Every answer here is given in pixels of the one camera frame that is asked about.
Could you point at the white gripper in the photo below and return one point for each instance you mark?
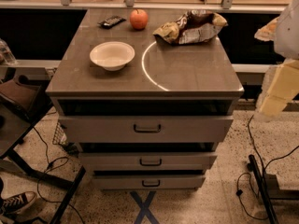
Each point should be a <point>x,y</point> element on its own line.
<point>289,34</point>

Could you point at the brown chip bag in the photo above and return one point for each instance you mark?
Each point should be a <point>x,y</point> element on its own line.
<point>194,26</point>

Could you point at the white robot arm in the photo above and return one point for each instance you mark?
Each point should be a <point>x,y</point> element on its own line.
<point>286,42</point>

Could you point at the black stand leg right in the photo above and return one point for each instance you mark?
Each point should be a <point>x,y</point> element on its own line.
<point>263,190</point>

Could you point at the grey drawer cabinet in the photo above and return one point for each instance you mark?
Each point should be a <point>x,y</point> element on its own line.
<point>161,80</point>

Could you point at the middle grey drawer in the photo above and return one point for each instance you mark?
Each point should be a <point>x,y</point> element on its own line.
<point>147,161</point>

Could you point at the grey drawer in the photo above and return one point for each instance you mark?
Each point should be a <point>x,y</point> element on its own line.
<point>147,161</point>
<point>111,182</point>
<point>146,129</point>

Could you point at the red apple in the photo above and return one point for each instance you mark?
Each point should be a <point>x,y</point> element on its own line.
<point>139,19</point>

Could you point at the bottom grey drawer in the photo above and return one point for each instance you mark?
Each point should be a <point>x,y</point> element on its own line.
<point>111,182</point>

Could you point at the white bowl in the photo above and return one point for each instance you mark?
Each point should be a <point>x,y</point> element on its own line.
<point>112,56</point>

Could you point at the black remote control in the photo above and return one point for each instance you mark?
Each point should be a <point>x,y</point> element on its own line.
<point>111,22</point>

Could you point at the top grey drawer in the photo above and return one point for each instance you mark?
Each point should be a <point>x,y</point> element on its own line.
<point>146,129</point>

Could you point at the black side table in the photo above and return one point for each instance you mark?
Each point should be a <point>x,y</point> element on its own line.
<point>23,104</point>

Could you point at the clear plastic bottle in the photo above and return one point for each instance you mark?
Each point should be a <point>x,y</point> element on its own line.
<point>5,51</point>

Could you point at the black and white sneaker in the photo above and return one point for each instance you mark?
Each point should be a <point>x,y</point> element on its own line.
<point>17,203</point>

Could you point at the wire mesh basket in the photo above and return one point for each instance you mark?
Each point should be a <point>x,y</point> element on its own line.
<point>60,140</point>

